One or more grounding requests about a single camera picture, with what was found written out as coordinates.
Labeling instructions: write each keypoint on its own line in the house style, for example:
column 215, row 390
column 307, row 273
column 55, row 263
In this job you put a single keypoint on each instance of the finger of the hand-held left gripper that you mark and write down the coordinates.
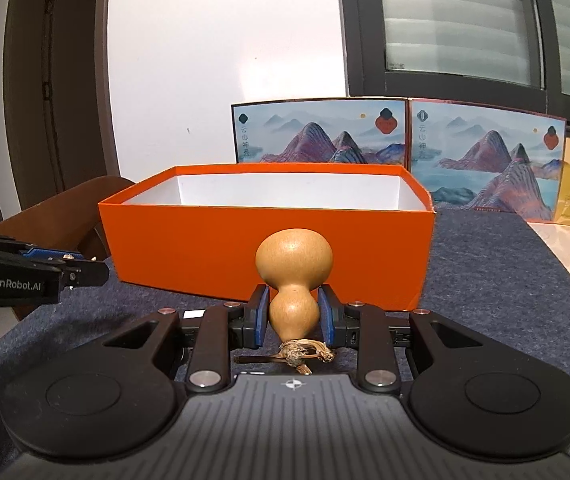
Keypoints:
column 50, row 252
column 90, row 272

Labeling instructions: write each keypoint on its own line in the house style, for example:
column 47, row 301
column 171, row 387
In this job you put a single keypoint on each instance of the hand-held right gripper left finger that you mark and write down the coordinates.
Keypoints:
column 261, row 317

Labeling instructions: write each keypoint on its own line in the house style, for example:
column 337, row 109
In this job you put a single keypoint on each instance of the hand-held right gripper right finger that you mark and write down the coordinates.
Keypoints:
column 326, row 317

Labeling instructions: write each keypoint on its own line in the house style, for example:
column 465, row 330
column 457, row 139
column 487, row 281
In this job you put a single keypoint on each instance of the tan wooden gourd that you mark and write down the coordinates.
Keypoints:
column 292, row 260

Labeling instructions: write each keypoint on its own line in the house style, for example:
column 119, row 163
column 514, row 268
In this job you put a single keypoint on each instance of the orange cardboard box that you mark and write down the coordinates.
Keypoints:
column 190, row 245

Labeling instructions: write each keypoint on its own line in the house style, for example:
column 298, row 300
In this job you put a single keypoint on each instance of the brown chair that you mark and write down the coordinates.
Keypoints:
column 55, row 215

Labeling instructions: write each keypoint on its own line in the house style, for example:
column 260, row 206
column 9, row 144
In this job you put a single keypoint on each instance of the dark brown door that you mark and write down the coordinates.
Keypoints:
column 40, row 85

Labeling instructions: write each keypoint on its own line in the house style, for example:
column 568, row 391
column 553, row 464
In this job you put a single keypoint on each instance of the grey felt mat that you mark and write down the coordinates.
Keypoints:
column 495, row 280

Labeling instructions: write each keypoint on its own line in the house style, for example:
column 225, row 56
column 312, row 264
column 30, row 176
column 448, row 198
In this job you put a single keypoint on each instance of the mountain print gift box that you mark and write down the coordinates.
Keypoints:
column 485, row 160
column 315, row 130

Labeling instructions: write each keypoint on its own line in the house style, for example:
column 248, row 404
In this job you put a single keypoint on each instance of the dark framed window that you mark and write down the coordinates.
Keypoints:
column 445, row 20

